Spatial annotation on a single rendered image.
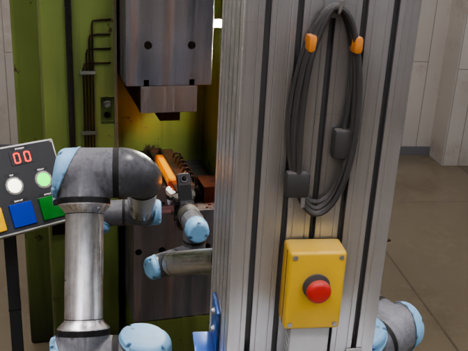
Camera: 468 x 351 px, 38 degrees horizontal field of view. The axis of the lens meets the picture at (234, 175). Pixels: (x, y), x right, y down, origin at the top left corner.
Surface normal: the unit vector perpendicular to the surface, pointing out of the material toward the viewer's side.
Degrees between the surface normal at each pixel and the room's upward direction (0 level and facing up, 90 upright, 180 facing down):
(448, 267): 0
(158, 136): 90
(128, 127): 90
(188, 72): 90
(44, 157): 60
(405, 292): 0
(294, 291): 90
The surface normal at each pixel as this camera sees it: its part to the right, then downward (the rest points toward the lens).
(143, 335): 0.18, -0.93
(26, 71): 0.28, 0.35
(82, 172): 0.14, -0.12
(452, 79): -0.99, 0.00
